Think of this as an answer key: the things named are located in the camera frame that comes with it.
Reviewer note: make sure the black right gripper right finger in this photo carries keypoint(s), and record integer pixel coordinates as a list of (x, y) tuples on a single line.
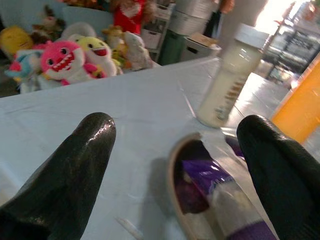
[(282, 180)]

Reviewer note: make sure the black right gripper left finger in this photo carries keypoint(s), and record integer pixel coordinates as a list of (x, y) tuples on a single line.
[(67, 175)]

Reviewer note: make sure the orange juice bottle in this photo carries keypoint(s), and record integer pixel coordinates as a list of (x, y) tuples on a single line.
[(300, 107)]

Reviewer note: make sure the light blue tablecloth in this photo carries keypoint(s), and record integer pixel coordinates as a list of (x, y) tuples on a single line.
[(125, 100)]

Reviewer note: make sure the pink shark plush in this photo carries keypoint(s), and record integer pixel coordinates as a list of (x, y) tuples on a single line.
[(62, 60)]

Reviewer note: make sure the white-capped milk bottle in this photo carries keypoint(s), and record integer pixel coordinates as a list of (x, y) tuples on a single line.
[(232, 75)]

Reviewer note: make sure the blue shark plush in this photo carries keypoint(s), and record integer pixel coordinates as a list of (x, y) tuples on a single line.
[(25, 63)]

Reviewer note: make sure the yellow shark plush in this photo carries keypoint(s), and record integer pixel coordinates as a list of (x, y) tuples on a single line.
[(97, 50)]

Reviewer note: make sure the dark metal rack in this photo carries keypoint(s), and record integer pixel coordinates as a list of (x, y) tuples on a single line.
[(295, 45)]

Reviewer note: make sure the white fluffy plush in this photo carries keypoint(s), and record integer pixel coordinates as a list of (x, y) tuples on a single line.
[(136, 50)]

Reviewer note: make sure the yellow giraffe plush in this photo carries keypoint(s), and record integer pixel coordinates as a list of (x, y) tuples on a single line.
[(113, 37)]

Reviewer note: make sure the large white plush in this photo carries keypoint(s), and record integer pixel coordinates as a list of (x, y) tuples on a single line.
[(80, 28)]

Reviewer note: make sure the round yellow plush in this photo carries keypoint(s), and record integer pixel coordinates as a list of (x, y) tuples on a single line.
[(13, 37)]

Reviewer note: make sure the brown plush toy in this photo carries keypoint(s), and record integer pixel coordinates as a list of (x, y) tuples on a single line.
[(48, 25)]

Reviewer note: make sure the white drawer shelf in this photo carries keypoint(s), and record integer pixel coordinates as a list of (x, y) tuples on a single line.
[(155, 35)]

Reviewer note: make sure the green bin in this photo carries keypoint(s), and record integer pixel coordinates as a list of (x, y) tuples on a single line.
[(172, 47)]

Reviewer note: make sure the red plush toy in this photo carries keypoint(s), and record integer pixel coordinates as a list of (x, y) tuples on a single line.
[(128, 15)]

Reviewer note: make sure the stacked white storage bin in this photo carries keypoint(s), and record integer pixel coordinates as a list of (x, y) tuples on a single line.
[(191, 17)]

